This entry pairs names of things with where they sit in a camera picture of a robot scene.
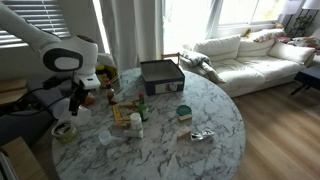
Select white window blinds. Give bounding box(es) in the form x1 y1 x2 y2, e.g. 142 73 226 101
0 0 72 49

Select black coffee table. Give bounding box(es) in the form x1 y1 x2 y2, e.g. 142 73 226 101
289 64 320 98

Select black plant stand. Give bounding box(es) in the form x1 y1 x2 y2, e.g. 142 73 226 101
288 9 318 38

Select small wooden block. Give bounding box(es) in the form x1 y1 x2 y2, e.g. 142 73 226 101
176 125 193 141
177 113 193 122

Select large clear plastic cup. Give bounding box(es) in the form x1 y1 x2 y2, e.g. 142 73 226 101
52 98 93 126

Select orange snack bag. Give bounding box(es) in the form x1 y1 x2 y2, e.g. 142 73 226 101
82 91 97 108

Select white curtain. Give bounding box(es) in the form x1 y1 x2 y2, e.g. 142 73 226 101
99 0 164 72

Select wooden side desk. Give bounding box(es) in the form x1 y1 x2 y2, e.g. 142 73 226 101
0 78 29 107

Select cream patterned pillow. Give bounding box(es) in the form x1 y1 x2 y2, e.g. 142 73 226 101
248 28 286 43

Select green bottle red cap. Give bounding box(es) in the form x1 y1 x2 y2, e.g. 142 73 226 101
137 92 150 122

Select light wooden board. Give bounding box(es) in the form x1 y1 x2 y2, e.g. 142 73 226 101
0 136 49 180

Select brown wooden chair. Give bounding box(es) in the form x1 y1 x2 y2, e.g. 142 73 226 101
160 52 181 67

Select white pill bottle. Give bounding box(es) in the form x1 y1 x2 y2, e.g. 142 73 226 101
129 112 144 132

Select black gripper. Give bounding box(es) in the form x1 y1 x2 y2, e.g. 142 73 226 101
68 87 90 117

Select dark blue cardboard box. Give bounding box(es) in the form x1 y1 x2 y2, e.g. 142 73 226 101
139 59 186 97

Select green round lid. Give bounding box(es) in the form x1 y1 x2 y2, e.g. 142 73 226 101
176 104 193 117

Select floral patterned pillow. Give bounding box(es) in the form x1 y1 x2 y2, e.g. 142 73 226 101
287 35 320 51

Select small clear measuring cup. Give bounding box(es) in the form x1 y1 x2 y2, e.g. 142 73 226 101
98 130 125 147

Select dark jar yellow lid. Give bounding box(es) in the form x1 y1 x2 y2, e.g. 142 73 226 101
95 64 108 80

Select white tube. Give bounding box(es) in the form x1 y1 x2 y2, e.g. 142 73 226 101
123 128 145 139

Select hot sauce bottle red cap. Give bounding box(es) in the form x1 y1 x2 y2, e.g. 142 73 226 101
103 77 118 106

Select grey folded blanket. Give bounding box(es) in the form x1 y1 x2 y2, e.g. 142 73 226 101
179 49 226 84

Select crumpled shiny foil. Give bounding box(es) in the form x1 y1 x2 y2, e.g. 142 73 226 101
190 128 215 142

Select white sofa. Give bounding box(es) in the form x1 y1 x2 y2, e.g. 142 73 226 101
179 28 320 98

